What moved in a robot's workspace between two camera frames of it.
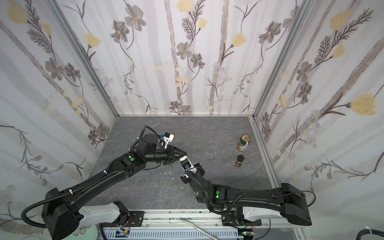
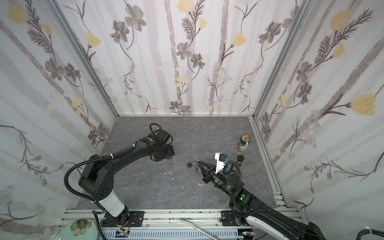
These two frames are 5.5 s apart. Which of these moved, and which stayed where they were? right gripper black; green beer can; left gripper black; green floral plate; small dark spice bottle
Moved: right gripper black; left gripper black
Stayed: green beer can; green floral plate; small dark spice bottle
